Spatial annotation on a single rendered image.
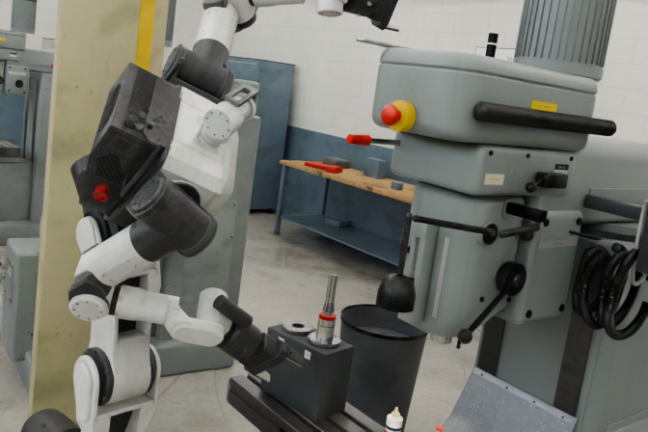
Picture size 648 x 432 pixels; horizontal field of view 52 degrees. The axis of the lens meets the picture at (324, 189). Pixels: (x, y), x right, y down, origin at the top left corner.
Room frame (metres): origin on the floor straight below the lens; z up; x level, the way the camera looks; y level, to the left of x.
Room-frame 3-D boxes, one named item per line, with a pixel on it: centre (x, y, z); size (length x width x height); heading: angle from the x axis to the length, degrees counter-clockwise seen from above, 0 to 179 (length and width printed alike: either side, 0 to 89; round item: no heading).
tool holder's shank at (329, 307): (1.73, -0.06, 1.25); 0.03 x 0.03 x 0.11
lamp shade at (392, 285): (1.22, -0.16, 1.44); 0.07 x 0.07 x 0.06
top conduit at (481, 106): (1.33, -0.42, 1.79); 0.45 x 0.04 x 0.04; 130
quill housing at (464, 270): (1.43, -0.31, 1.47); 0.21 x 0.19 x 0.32; 40
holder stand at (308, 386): (1.76, -0.02, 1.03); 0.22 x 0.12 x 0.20; 49
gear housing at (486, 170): (1.45, -0.34, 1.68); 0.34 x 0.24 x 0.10; 130
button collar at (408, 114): (1.28, -0.13, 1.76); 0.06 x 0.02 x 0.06; 40
